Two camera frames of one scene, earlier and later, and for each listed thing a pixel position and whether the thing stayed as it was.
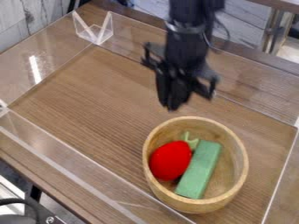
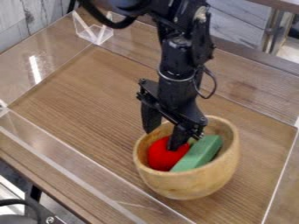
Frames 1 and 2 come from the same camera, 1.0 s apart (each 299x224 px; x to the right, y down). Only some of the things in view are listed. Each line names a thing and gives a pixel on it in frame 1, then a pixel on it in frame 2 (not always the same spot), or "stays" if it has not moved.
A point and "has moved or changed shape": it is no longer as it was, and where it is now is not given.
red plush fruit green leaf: [169, 158] has moved or changed shape
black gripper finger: [180, 90] → [179, 138]
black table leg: [34, 192] stays
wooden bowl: [228, 177] has moved or changed shape
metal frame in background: [277, 28] stays
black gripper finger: [164, 85] → [151, 118]
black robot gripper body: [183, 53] → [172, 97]
